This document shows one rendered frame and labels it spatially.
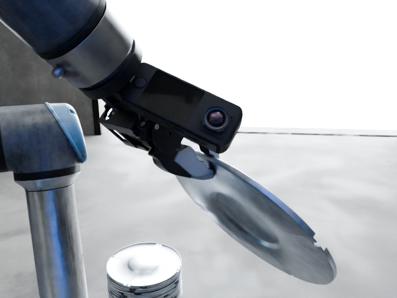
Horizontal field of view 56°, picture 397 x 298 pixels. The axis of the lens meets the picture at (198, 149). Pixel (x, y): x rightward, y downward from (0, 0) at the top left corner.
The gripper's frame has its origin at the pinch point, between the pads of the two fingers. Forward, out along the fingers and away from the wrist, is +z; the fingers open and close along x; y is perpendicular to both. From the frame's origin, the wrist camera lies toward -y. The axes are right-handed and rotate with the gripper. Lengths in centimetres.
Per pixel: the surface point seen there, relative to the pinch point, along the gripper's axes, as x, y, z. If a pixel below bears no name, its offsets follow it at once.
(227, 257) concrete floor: -5, 82, 152
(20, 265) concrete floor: 53, 160, 94
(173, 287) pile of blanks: 20, 59, 88
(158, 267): 17, 66, 82
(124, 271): 24, 73, 75
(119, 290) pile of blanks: 30, 70, 73
